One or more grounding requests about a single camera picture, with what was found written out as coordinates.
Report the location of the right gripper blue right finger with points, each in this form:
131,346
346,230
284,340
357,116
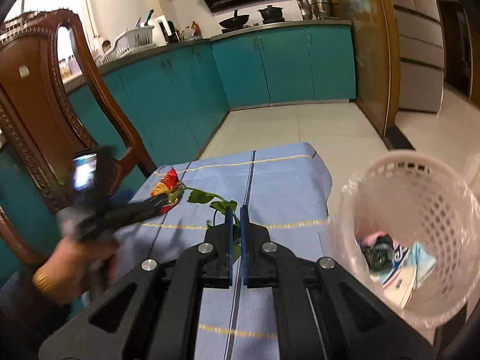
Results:
244,228

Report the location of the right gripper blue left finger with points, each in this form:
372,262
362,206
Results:
229,245

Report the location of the red rose with stem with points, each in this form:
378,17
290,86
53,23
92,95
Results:
171,186

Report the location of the dark patterned plastic bag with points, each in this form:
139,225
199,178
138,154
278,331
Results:
379,255

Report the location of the blue white medicine box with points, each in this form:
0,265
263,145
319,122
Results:
399,282

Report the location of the pink plastic bag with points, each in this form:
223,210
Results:
371,239

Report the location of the light blue face mask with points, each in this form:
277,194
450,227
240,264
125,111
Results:
424,262

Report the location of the white lattice trash basket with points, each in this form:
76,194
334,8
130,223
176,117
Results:
416,200

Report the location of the person's left hand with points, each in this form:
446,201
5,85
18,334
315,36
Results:
63,277

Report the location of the blue striped table cloth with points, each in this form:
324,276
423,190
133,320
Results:
285,190

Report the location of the carved brown wooden chair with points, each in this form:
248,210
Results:
37,116

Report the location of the white dish rack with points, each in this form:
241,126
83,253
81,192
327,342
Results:
129,42

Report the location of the brown sauce bottle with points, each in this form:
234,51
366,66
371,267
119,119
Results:
196,30

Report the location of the black wok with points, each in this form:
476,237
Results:
235,22

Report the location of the black cooking pot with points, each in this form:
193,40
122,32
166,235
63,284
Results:
271,14

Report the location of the steel pot lid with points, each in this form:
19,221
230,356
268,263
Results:
305,9

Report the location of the steel pot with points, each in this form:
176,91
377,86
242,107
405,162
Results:
322,9

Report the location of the wood framed glass door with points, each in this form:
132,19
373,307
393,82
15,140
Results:
377,58

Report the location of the silver refrigerator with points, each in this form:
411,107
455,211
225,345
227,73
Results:
421,55

